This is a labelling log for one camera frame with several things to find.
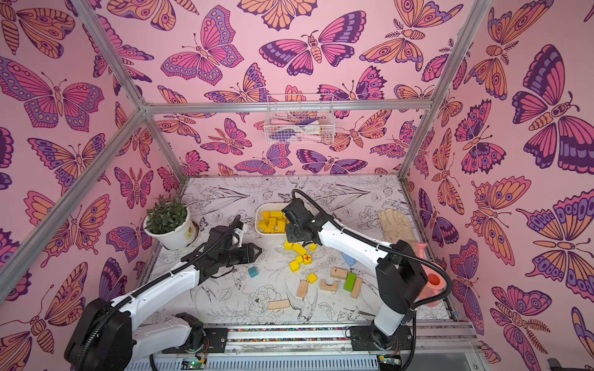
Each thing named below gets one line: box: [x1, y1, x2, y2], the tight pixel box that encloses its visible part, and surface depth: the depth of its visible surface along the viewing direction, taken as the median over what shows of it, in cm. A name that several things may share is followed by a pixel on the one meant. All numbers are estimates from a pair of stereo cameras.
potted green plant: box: [143, 194, 197, 250], surface depth 87 cm
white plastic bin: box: [254, 202, 292, 236], surface depth 101 cm
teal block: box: [247, 265, 260, 279], surface depth 90 cm
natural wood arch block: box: [320, 279, 338, 293], surface depth 86 cm
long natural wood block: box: [268, 299, 291, 310], surface depth 83 cm
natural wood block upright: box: [297, 279, 310, 299], surface depth 87 cm
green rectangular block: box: [343, 272, 357, 293], surface depth 87 cm
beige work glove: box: [378, 208, 417, 244], surface depth 104 cm
